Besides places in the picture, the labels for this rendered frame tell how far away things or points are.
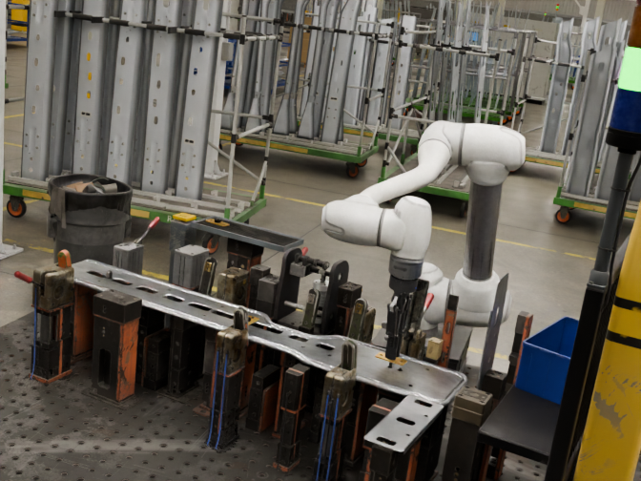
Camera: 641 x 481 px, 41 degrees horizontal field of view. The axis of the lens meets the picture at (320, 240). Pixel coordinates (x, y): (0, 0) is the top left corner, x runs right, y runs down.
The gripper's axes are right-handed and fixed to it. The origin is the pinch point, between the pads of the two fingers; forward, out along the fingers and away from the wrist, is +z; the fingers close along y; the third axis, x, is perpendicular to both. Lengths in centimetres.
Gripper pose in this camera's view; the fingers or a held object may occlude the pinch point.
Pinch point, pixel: (393, 345)
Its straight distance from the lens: 234.5
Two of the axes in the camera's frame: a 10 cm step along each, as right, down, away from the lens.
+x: 8.8, 2.3, -4.2
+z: -1.2, 9.5, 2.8
